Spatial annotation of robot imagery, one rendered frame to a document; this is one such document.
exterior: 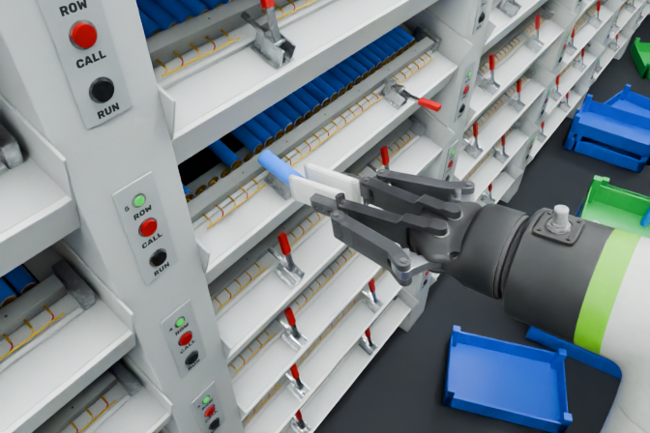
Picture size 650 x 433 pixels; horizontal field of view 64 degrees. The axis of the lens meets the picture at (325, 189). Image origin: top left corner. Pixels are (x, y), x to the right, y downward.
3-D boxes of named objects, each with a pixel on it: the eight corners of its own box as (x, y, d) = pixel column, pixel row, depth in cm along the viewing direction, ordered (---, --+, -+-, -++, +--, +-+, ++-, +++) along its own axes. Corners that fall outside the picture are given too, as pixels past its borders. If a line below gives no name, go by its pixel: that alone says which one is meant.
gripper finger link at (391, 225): (451, 254, 46) (444, 264, 45) (343, 221, 52) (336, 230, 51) (451, 220, 44) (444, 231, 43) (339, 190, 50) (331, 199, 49)
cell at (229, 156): (196, 140, 68) (230, 172, 67) (196, 132, 67) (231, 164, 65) (207, 133, 69) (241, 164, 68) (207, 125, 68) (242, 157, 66)
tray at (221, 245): (448, 83, 97) (473, 44, 89) (201, 290, 62) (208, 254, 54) (368, 21, 101) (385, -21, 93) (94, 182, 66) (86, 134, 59)
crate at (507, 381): (557, 363, 145) (566, 349, 139) (562, 435, 130) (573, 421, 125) (449, 339, 150) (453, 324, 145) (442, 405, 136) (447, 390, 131)
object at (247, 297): (433, 161, 110) (464, 118, 99) (222, 369, 75) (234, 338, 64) (362, 102, 114) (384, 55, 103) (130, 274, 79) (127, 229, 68)
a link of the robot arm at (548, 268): (565, 375, 39) (602, 296, 45) (590, 265, 32) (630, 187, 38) (488, 339, 43) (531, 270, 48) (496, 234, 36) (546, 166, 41)
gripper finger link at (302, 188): (349, 215, 52) (344, 218, 51) (296, 195, 56) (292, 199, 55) (345, 190, 50) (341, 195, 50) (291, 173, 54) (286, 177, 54)
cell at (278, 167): (256, 165, 58) (300, 200, 56) (258, 155, 56) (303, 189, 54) (268, 158, 59) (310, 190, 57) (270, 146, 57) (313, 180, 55)
